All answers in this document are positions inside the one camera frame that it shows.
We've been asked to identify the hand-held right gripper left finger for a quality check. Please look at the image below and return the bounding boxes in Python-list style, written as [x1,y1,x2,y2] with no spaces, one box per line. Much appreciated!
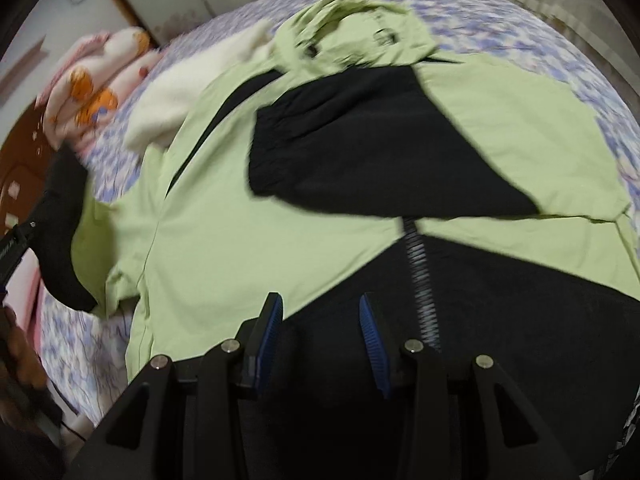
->
[62,292,286,480]

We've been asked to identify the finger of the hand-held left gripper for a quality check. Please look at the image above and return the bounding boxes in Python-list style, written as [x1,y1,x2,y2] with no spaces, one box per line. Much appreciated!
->
[14,220,40,251]

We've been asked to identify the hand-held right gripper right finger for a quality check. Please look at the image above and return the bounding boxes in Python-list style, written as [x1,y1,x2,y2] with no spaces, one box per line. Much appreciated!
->
[359,293,582,480]

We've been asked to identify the green and black jacket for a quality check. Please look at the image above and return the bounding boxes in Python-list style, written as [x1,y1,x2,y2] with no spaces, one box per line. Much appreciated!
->
[37,0,640,480]

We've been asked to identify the person's left hand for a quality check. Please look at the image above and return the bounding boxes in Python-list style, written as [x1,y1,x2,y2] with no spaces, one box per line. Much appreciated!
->
[0,305,50,423]

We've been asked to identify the pink bed sheet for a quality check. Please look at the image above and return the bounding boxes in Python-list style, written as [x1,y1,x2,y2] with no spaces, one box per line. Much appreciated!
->
[7,252,46,361]

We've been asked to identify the dark wooden headboard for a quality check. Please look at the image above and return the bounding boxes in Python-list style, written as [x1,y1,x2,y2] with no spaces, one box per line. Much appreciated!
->
[0,105,59,242]

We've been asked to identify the pink printed quilt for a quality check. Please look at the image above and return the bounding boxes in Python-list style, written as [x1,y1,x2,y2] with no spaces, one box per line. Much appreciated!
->
[42,27,162,155]

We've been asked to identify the white folded cloth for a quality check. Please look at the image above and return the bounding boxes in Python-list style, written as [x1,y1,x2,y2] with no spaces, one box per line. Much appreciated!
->
[125,20,277,152]

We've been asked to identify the floral bed sheet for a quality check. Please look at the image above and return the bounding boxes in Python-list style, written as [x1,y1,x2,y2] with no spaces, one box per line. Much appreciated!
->
[39,0,640,428]

